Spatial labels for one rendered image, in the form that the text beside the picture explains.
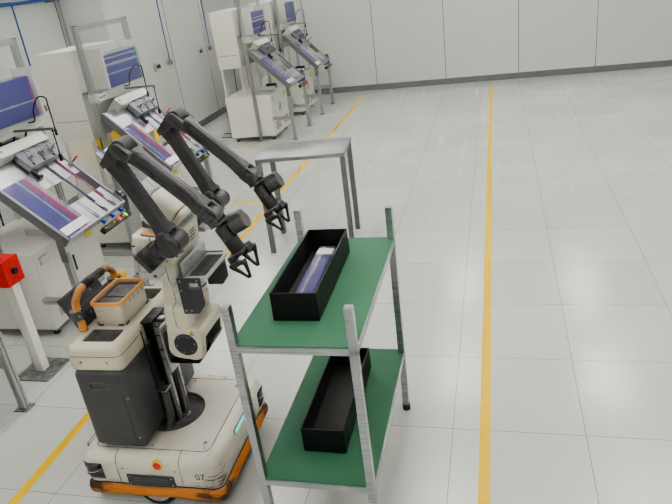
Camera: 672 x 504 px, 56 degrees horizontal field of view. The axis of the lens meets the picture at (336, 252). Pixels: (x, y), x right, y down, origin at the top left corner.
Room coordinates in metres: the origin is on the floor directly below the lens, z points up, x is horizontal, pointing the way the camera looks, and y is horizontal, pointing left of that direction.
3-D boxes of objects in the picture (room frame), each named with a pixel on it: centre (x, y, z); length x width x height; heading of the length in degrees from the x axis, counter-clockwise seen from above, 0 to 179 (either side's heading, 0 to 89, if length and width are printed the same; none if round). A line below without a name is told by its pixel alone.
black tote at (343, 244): (2.24, 0.10, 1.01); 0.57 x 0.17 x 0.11; 165
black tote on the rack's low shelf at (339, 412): (2.22, 0.07, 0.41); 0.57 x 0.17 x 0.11; 164
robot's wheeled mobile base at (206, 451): (2.44, 0.85, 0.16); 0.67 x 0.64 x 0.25; 75
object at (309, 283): (2.24, 0.10, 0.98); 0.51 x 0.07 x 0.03; 165
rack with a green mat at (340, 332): (2.22, 0.07, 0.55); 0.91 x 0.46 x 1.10; 164
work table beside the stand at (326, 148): (4.92, 0.14, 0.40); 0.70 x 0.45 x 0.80; 79
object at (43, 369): (3.42, 1.92, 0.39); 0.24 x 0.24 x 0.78; 74
